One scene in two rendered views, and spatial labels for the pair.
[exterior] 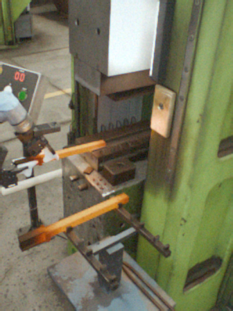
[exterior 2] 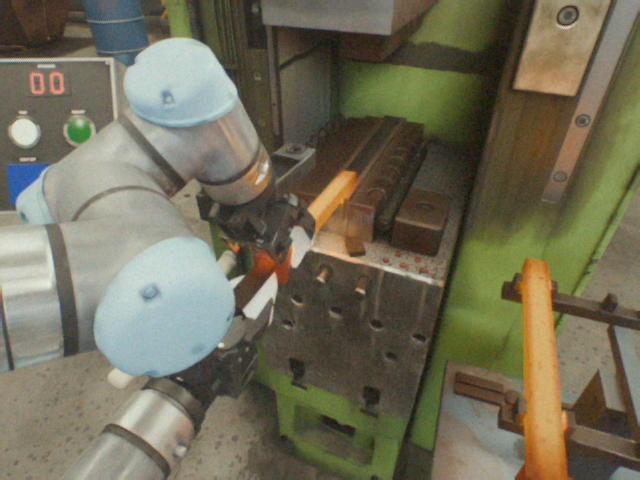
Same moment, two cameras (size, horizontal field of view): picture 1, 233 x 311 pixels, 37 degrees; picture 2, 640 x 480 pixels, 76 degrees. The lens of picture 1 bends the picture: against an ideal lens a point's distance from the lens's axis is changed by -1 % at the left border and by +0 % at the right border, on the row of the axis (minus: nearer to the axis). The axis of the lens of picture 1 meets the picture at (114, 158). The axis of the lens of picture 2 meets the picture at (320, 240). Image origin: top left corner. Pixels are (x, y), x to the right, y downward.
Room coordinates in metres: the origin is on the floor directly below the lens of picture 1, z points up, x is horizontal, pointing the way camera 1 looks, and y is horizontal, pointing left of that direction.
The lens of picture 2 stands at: (0.77, 0.47, 1.39)
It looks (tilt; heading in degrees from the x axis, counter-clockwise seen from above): 38 degrees down; 329
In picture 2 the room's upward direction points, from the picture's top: straight up
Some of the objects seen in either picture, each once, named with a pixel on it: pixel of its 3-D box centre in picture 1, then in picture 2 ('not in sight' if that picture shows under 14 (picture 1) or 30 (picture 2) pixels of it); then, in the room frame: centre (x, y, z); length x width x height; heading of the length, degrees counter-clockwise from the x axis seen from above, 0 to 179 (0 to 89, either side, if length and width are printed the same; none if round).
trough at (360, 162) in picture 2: (127, 137); (370, 151); (1.43, -0.06, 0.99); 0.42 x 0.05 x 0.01; 126
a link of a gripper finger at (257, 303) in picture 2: (28, 169); (265, 308); (1.13, 0.34, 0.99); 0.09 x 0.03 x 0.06; 123
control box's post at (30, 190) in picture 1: (28, 171); not in sight; (1.73, 0.52, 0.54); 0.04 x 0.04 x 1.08; 36
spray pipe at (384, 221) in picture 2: (132, 155); (405, 183); (1.34, -0.08, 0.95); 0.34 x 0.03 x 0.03; 126
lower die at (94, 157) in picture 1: (124, 141); (358, 164); (1.45, -0.04, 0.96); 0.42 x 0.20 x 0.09; 126
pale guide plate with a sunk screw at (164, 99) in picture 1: (162, 111); (562, 31); (1.15, -0.16, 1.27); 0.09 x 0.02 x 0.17; 36
